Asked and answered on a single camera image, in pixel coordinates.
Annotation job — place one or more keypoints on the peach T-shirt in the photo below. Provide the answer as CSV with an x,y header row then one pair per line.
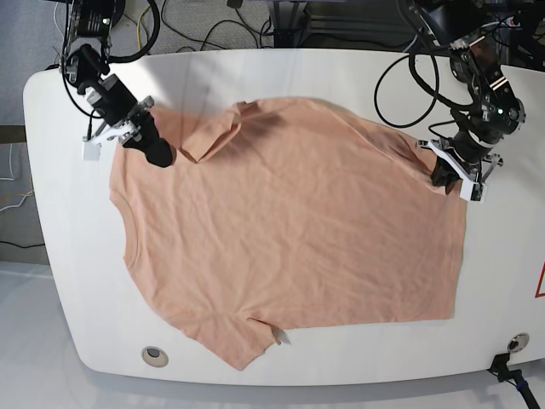
x,y
288,213

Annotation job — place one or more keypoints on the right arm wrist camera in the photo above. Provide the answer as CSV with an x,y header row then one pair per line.
x,y
91,151

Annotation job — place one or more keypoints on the left table cable grommet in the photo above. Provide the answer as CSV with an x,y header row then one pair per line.
x,y
154,357

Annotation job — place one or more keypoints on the right table cable grommet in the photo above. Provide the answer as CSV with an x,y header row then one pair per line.
x,y
518,343

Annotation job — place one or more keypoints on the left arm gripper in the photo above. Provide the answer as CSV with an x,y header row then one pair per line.
x,y
460,157

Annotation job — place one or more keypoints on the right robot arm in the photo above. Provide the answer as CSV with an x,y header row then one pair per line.
x,y
87,38

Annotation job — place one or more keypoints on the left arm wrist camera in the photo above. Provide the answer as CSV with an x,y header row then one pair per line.
x,y
473,191

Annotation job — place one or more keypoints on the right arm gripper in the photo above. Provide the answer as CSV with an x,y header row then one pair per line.
x,y
126,119

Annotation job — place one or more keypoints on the black clamp with cable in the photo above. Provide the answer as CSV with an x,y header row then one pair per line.
x,y
500,370

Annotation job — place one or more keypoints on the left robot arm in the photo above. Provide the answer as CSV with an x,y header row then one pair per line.
x,y
494,111

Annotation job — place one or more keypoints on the table cable grommet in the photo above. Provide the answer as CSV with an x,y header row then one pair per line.
x,y
518,343
154,357

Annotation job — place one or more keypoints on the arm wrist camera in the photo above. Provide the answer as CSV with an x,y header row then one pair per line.
x,y
91,151
473,191

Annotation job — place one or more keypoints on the black equipment base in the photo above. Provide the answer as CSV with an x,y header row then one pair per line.
x,y
291,23

